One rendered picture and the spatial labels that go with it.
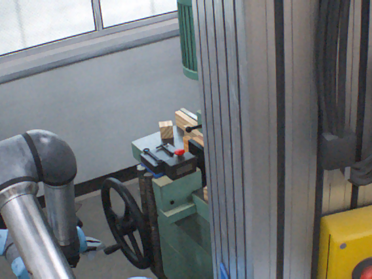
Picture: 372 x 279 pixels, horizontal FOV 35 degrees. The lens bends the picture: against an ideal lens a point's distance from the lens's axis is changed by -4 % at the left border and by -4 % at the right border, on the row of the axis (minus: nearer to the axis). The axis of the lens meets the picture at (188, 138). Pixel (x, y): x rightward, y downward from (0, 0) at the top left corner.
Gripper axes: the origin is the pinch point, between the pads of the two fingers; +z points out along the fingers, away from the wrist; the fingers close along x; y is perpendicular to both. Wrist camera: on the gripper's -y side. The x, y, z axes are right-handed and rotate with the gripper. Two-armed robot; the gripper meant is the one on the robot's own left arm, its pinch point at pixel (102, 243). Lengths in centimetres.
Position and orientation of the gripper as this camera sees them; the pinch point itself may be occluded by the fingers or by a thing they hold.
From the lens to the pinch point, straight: 188.0
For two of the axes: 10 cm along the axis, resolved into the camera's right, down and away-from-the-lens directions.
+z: 7.7, 1.5, 6.2
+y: -3.5, 9.1, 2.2
